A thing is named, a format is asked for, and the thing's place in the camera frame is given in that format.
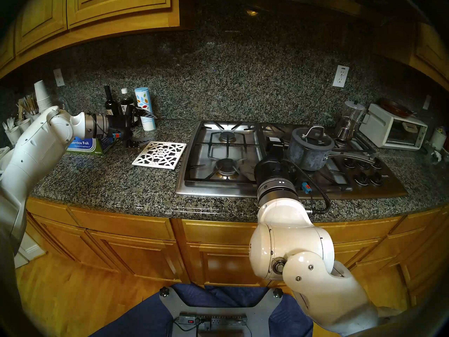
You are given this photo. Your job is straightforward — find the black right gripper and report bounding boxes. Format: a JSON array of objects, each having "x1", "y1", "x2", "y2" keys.
[{"x1": 254, "y1": 153, "x2": 296, "y2": 189}]

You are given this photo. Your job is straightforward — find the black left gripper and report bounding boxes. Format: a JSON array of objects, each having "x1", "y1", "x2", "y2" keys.
[{"x1": 106, "y1": 105, "x2": 158, "y2": 148}]

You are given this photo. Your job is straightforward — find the grey speckled saucepan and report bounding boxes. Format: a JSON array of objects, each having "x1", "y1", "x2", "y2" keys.
[{"x1": 288, "y1": 126, "x2": 378, "y2": 172}]

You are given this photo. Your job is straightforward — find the glass pot lid grey rim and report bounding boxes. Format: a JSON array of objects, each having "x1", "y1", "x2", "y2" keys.
[{"x1": 292, "y1": 126, "x2": 335, "y2": 151}]

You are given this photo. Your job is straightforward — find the leaf print salt canister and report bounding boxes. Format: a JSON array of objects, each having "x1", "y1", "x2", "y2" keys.
[{"x1": 134, "y1": 87, "x2": 156, "y2": 131}]

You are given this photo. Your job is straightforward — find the white lattice trivet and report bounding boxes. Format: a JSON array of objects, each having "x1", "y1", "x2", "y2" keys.
[{"x1": 132, "y1": 140, "x2": 187, "y2": 170}]

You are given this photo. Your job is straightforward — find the dark wine bottle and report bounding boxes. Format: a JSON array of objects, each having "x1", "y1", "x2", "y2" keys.
[{"x1": 103, "y1": 85, "x2": 120, "y2": 116}]

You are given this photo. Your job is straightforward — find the blue green foil box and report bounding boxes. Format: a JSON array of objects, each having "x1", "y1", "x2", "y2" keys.
[{"x1": 66, "y1": 136, "x2": 116, "y2": 156}]

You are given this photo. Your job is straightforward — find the stainless gas cooktop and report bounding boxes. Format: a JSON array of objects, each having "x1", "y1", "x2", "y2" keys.
[{"x1": 175, "y1": 120, "x2": 409, "y2": 200}]

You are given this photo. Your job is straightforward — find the glass blender jar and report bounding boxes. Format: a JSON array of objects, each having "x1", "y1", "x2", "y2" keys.
[{"x1": 334, "y1": 100, "x2": 367, "y2": 142}]

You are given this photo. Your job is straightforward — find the wooden lower cabinets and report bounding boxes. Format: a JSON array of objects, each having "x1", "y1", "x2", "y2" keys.
[{"x1": 25, "y1": 198, "x2": 449, "y2": 305}]

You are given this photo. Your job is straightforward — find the wooden cabinets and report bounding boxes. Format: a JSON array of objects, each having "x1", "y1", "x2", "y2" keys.
[
  {"x1": 0, "y1": 0, "x2": 180, "y2": 79},
  {"x1": 25, "y1": 198, "x2": 449, "y2": 305}
]

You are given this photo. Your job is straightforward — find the stack of paper cups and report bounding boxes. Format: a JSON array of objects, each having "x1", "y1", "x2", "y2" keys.
[{"x1": 34, "y1": 80, "x2": 53, "y2": 113}]

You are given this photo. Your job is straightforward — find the paper cup wooden utensils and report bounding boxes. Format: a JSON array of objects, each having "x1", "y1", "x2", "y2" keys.
[{"x1": 22, "y1": 94, "x2": 41, "y2": 127}]

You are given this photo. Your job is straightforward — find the white toaster oven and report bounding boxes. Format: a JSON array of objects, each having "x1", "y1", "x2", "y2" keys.
[{"x1": 358, "y1": 103, "x2": 428, "y2": 151}]

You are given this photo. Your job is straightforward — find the paper cup brown cutlery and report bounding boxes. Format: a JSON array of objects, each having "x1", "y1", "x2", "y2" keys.
[{"x1": 16, "y1": 105, "x2": 32, "y2": 134}]

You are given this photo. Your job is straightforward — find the paper cup plastic forks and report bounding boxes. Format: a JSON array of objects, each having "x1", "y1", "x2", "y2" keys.
[{"x1": 2, "y1": 117, "x2": 22, "y2": 146}]

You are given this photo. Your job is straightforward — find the wooden upper cabinets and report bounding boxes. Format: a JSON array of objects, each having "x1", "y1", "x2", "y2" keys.
[{"x1": 0, "y1": 0, "x2": 180, "y2": 79}]

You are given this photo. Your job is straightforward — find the blue blanket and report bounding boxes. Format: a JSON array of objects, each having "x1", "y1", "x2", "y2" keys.
[{"x1": 89, "y1": 283, "x2": 314, "y2": 337}]

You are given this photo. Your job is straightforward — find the red frying pan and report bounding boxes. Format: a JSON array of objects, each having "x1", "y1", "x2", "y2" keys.
[{"x1": 378, "y1": 98, "x2": 418, "y2": 118}]

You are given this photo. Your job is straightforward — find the grey power strip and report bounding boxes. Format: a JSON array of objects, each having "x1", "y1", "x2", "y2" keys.
[{"x1": 179, "y1": 313, "x2": 248, "y2": 327}]

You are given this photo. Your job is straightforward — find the wooden corner upper cabinet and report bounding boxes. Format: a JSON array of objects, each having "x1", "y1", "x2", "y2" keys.
[{"x1": 372, "y1": 20, "x2": 449, "y2": 91}]

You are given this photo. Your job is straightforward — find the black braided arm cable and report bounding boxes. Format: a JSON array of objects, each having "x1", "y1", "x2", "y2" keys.
[{"x1": 283, "y1": 159, "x2": 332, "y2": 214}]

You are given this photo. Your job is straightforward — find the white double wall outlet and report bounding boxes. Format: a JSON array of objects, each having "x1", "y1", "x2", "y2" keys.
[{"x1": 332, "y1": 64, "x2": 349, "y2": 88}]

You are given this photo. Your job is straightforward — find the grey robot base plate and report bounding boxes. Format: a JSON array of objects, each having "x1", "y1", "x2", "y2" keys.
[{"x1": 160, "y1": 287, "x2": 283, "y2": 337}]

